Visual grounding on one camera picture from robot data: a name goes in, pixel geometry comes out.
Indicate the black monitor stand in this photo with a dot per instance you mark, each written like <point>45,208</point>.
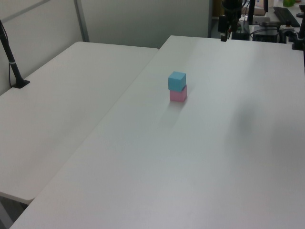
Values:
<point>251,12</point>

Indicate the black camera stand clamp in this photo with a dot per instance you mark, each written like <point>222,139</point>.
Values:
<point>298,39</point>

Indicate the black keyboard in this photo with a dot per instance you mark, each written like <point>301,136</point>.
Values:
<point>286,15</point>

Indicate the green object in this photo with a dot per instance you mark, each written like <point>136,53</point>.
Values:
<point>288,2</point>

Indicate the black equipment box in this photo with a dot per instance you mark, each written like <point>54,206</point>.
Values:
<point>265,35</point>

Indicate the blue cube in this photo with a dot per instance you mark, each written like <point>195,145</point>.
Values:
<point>176,81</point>

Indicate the pink cube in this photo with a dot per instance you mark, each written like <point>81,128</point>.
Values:
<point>177,96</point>

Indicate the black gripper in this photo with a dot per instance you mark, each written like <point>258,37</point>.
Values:
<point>230,7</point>

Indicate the black camera stand pole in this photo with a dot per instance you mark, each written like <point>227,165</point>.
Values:
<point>13,64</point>

